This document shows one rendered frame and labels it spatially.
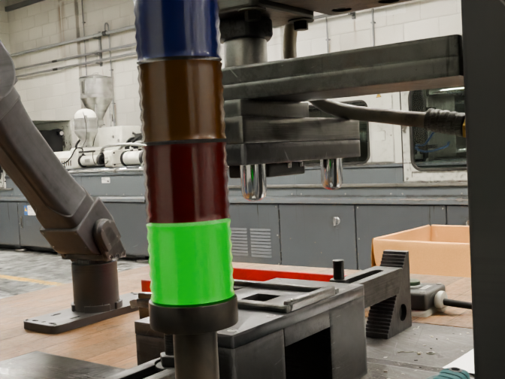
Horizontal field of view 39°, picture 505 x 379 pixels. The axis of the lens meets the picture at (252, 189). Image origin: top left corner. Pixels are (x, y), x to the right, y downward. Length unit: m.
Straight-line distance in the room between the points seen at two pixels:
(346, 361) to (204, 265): 0.37
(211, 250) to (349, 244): 5.58
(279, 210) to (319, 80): 5.75
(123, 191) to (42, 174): 6.84
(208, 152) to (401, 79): 0.22
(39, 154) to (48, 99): 11.43
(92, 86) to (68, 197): 8.19
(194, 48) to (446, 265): 2.62
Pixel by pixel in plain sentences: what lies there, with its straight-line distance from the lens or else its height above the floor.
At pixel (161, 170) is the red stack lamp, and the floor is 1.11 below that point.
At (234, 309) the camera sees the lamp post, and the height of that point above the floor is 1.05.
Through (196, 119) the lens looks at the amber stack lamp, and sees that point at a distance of 0.30.
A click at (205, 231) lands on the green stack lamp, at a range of 0.30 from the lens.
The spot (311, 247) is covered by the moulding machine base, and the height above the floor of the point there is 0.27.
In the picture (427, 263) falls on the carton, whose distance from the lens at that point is 2.92.
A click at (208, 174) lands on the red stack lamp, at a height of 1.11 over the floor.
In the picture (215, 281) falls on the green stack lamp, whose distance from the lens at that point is 0.31.
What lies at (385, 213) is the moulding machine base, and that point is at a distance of 5.67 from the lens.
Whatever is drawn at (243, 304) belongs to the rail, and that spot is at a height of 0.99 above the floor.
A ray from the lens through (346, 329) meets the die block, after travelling 0.65.
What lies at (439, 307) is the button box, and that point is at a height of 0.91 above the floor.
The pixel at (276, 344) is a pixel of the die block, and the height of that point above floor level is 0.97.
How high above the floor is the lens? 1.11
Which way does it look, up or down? 3 degrees down
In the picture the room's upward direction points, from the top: 3 degrees counter-clockwise
